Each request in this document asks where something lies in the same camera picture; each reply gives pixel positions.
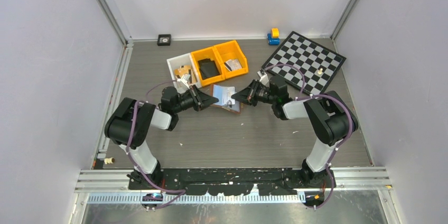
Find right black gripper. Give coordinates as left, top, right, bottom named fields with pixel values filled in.
left=232, top=79, right=277, bottom=107

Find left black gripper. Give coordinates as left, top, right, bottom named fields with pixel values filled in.
left=173, top=85, right=218, bottom=114

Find brown leather card holder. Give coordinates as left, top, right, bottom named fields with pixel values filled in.
left=210, top=85, right=242, bottom=114

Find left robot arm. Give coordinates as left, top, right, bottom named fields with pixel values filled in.
left=104, top=86, right=219, bottom=189

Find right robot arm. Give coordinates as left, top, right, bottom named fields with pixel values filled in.
left=231, top=76, right=358, bottom=187

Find cards in yellow bin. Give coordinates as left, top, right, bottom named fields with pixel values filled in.
left=224, top=59, right=242, bottom=72

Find yellow bin with cards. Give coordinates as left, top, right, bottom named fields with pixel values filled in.
left=213, top=40, right=249, bottom=79

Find black wallet in bin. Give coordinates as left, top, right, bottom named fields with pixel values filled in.
left=198, top=59, right=220, bottom=80

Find brown items in white bin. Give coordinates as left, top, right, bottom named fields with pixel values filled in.
left=173, top=65, right=196, bottom=84

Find white plastic bin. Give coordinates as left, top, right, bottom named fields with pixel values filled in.
left=166, top=53, right=202, bottom=94

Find yellow bin with black item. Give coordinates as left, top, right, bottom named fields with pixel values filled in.
left=191, top=46, right=226, bottom=87

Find blue and yellow toy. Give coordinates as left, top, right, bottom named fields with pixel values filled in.
left=267, top=28, right=280, bottom=45

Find small black square box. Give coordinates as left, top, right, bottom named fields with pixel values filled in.
left=157, top=34, right=172, bottom=46

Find black and white chessboard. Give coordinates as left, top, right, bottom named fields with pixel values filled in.
left=262, top=31, right=346, bottom=95

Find small cream peg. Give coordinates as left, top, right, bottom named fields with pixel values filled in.
left=103, top=157, right=115, bottom=165

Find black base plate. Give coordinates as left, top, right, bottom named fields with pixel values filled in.
left=127, top=167, right=335, bottom=196

